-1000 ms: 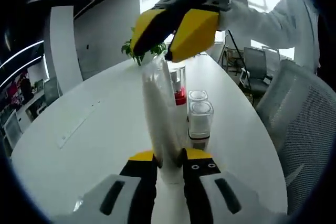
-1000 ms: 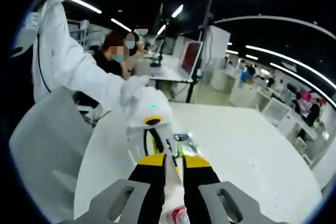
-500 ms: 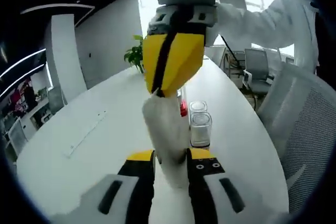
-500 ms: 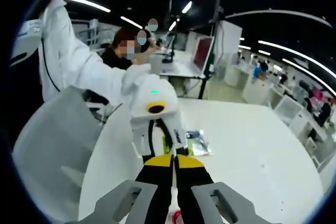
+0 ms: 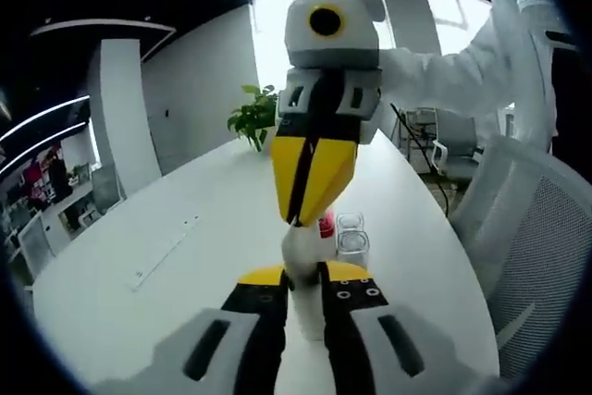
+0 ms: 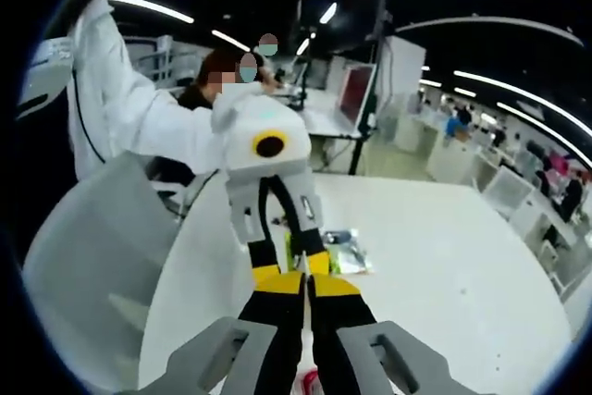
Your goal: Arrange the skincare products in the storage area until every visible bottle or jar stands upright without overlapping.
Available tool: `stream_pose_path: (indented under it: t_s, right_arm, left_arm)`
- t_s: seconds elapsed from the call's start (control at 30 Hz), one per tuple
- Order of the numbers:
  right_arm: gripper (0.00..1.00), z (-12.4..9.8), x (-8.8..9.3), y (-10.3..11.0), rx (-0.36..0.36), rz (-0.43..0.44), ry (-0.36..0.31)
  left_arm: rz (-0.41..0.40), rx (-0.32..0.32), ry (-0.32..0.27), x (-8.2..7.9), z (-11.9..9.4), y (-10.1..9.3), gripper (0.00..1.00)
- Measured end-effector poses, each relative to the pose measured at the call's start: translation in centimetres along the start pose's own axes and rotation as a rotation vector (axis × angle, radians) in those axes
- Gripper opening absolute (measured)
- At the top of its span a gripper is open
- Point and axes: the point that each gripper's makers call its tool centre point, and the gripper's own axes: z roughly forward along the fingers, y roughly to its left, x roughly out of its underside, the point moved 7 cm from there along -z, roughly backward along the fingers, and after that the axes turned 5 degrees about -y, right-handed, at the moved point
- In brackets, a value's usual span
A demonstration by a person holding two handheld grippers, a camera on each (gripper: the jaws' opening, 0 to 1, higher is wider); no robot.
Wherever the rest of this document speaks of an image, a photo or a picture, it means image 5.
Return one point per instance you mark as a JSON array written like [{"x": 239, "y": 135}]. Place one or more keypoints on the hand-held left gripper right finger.
[{"x": 351, "y": 335}]

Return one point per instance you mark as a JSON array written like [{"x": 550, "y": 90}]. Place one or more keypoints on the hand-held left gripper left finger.
[{"x": 254, "y": 335}]

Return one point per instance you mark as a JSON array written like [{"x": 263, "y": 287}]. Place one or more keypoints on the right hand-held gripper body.
[{"x": 333, "y": 50}]

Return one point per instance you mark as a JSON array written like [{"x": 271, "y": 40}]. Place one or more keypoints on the red-collared clear-capped skincare bottle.
[{"x": 326, "y": 224}]

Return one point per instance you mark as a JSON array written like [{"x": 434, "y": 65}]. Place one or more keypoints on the white skincare tube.
[{"x": 305, "y": 302}]

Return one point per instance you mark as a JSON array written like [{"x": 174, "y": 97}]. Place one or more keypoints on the potted green plant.
[{"x": 252, "y": 115}]

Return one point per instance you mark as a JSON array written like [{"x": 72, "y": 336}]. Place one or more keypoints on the large bright window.
[{"x": 453, "y": 11}]

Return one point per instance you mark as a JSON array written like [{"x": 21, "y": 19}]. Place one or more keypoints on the person's white coat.
[{"x": 522, "y": 66}]

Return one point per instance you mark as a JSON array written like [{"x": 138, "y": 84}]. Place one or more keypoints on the white mesh office chair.
[{"x": 532, "y": 228}]

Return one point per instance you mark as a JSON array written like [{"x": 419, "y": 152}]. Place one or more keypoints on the white ceiling light strip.
[
  {"x": 69, "y": 106},
  {"x": 69, "y": 130}
]

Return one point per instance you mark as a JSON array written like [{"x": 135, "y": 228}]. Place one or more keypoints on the red wall banner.
[{"x": 33, "y": 177}]

